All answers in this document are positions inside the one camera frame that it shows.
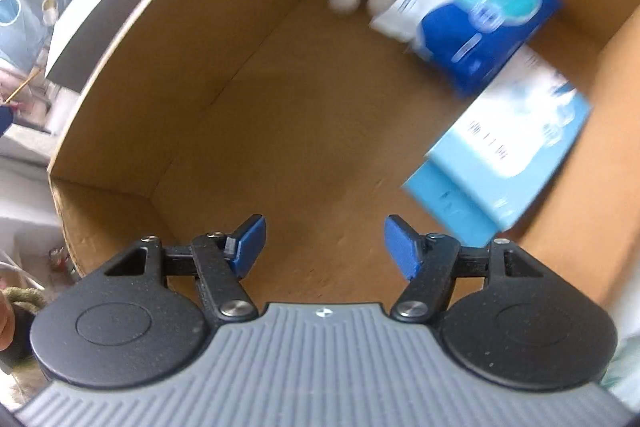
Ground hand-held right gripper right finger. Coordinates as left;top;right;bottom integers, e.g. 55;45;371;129
384;214;543;324

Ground light blue carton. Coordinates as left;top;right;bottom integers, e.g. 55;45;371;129
402;49;593;248

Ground blue white pad packet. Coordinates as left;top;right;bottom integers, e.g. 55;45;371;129
372;0;561;95

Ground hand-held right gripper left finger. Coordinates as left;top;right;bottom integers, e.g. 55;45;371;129
104;214;267;327

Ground brown cardboard box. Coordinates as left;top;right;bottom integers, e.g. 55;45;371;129
47;0;640;323

